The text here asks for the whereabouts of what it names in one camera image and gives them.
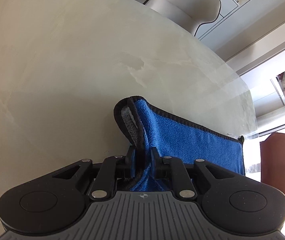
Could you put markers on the white sideboard cabinet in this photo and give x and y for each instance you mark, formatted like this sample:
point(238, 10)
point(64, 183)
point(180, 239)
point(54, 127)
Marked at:
point(240, 24)

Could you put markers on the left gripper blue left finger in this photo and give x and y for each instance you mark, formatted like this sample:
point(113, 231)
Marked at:
point(114, 174)

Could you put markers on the brown leather chair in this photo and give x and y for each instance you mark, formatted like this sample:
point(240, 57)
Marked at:
point(273, 161)

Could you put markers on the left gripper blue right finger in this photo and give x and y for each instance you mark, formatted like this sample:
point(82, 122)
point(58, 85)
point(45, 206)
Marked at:
point(173, 175)

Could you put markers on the blue and grey microfibre towel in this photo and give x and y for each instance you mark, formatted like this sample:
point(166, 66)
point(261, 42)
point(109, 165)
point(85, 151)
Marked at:
point(147, 126)

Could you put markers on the beige dining chair right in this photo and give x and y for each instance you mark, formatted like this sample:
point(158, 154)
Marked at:
point(188, 14)

